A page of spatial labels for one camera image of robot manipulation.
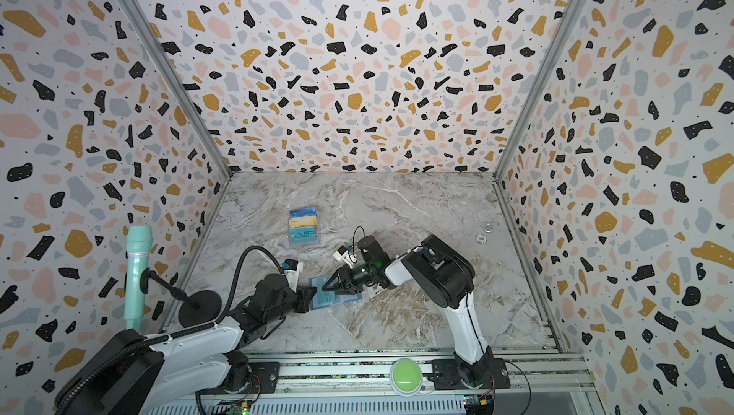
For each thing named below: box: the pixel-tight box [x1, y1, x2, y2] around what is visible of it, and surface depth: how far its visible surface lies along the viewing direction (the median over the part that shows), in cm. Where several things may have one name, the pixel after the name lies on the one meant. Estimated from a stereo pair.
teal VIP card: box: [288, 226, 318, 244], surface depth 101 cm
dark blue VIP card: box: [289, 206, 317, 219], surface depth 103 cm
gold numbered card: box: [289, 216, 318, 229], surface depth 102 cm
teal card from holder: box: [316, 275, 337, 306], surface depth 88 cm
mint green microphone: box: [124, 224, 153, 333], surface depth 63 cm
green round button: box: [389, 357, 423, 397], surface depth 75 cm
